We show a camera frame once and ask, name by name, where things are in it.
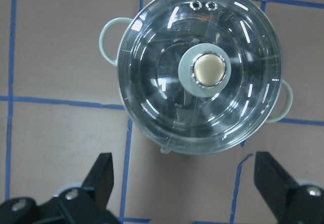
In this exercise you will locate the glass pot lid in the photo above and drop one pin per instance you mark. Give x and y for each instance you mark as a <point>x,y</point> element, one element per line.
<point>200,69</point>

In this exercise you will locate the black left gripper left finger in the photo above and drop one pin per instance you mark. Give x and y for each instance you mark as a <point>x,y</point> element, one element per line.
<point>85,203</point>

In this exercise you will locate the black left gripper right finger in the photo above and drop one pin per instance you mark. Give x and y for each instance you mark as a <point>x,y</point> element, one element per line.
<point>290,200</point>

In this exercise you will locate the pale green cooking pot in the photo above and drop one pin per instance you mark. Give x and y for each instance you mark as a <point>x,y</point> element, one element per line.
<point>197,72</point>

